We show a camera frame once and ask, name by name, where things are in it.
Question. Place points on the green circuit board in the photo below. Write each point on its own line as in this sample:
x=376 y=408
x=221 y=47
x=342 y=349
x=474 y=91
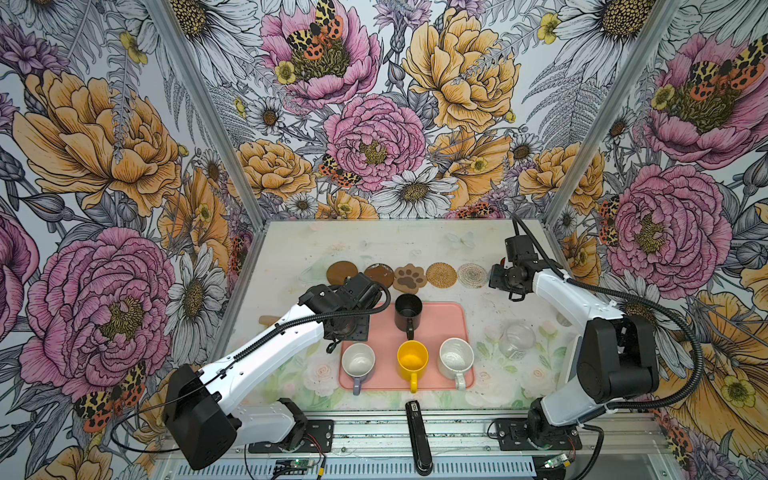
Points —
x=293 y=467

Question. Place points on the white patterned round coaster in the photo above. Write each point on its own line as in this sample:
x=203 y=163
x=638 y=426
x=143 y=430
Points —
x=472 y=276

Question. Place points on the black center bar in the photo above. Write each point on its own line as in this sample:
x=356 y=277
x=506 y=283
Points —
x=422 y=456

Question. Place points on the dark brown round coaster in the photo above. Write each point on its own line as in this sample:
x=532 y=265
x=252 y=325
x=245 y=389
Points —
x=339 y=272

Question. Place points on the white mug front right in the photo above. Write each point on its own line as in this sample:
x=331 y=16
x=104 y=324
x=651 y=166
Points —
x=456 y=359

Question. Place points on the white mug purple handle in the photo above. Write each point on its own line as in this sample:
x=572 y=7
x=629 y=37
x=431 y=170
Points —
x=358 y=362

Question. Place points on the yellow mug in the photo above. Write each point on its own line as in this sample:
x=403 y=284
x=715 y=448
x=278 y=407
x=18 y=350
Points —
x=412 y=360

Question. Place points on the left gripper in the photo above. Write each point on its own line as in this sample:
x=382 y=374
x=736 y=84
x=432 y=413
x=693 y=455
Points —
x=359 y=334

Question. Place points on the wooden mallet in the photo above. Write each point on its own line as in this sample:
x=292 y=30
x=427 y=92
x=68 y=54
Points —
x=268 y=320

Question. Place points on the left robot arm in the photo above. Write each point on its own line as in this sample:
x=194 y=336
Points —
x=203 y=411

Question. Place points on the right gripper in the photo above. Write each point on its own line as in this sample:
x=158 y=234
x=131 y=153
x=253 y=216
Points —
x=495 y=281

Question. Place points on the paw shaped coaster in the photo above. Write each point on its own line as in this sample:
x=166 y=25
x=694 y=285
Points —
x=409 y=279

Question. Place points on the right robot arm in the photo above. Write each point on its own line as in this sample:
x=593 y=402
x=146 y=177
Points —
x=614 y=358

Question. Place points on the pink tray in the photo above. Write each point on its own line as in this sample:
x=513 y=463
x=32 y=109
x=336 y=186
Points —
x=439 y=321

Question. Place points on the clear glass cup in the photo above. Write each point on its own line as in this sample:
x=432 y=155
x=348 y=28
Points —
x=516 y=340

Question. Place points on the black mug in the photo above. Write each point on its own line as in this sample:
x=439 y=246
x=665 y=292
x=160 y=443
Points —
x=408 y=310

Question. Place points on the glossy brown round coaster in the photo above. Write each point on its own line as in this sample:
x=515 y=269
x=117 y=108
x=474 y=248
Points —
x=381 y=274

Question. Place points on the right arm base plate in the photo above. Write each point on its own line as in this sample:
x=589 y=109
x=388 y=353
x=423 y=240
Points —
x=515 y=434

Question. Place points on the cork round coaster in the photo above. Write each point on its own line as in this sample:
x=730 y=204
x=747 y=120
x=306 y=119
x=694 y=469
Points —
x=441 y=275

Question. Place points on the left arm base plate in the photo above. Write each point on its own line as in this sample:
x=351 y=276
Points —
x=318 y=435

